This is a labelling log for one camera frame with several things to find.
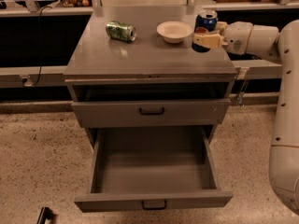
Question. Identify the white ceramic bowl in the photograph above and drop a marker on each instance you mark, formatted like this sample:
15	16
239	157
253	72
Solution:
174	32

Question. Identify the blue pepsi can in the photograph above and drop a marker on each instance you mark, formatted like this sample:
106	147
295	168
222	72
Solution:
205	21

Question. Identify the green soda can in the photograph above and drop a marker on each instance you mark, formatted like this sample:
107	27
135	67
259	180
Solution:
121	31

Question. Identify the open grey middle drawer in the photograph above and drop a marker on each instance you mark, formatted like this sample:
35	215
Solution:
152	168

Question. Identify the black object on floor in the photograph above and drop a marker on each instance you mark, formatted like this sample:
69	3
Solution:
44	215

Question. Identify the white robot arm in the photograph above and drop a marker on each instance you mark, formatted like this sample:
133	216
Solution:
277	46

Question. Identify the grey drawer cabinet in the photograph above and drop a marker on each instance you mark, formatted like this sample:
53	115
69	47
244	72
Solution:
103	69

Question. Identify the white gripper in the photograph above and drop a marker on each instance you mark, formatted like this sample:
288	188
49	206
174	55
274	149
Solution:
238	37

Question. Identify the closed grey upper drawer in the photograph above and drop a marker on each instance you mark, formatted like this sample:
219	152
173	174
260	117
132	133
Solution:
150	113

